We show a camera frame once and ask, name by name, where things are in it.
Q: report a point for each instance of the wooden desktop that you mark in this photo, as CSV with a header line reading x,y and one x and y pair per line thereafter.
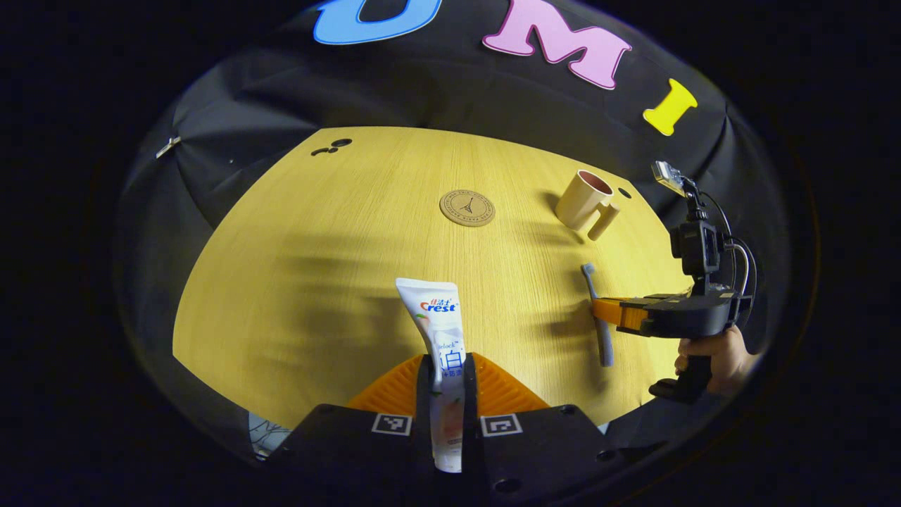
x,y
338,267

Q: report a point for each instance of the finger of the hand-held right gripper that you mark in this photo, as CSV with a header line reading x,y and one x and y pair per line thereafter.
x,y
612,310

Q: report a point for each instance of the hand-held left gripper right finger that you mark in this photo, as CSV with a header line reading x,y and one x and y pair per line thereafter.
x,y
470,394

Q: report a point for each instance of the black backdrop cloth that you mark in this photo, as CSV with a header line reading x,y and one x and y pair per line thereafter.
x,y
436,91

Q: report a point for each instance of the beige cup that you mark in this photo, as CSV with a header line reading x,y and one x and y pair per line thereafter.
x,y
581,201

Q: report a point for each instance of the white toothpaste tube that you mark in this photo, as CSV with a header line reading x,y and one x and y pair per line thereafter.
x,y
436,324

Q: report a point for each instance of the white grey toothbrush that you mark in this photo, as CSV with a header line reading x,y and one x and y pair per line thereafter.
x,y
604,345

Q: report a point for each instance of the silver cloth clip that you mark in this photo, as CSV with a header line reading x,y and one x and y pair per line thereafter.
x,y
167,146

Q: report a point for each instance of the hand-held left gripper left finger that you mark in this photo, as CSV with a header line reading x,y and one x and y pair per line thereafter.
x,y
422,394

